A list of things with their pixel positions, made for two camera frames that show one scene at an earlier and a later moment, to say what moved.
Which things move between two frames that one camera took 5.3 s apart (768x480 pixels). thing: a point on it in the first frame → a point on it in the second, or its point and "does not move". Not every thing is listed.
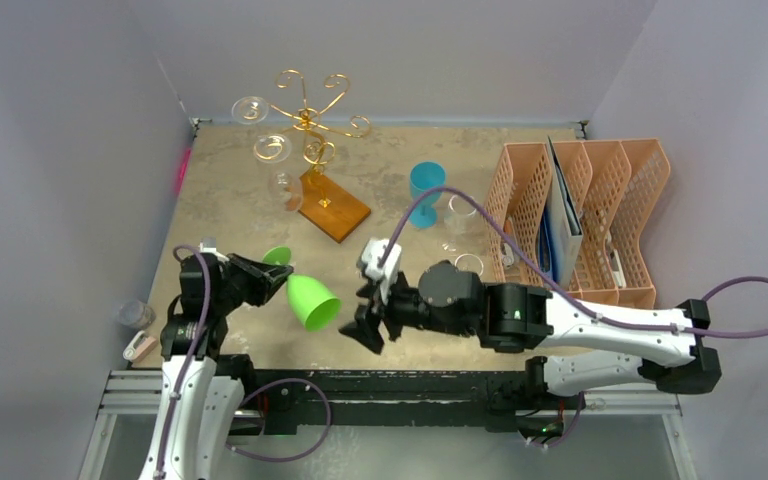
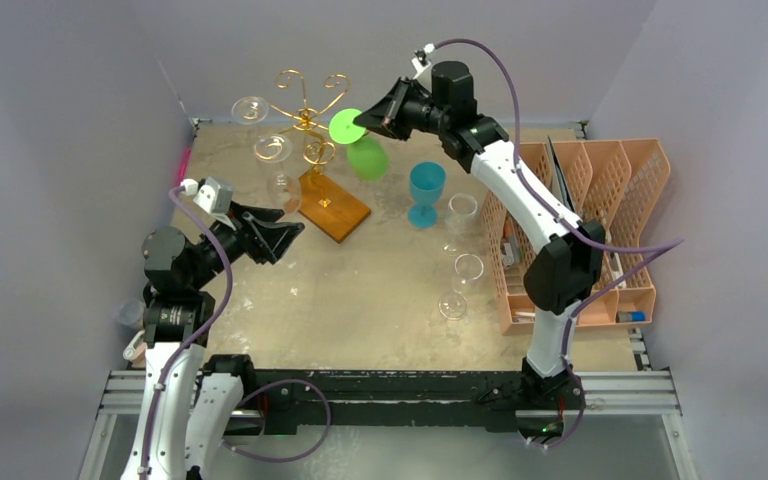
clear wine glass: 456,219 does not move
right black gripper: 379,312 → 403,105
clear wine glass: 284,190 does not move
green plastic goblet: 316,309 → 367,157
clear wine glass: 249,110 does not move
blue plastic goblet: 424,176 does not move
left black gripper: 265,284 → 256,232
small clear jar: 136,314 does not move
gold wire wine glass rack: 325,202 does not move
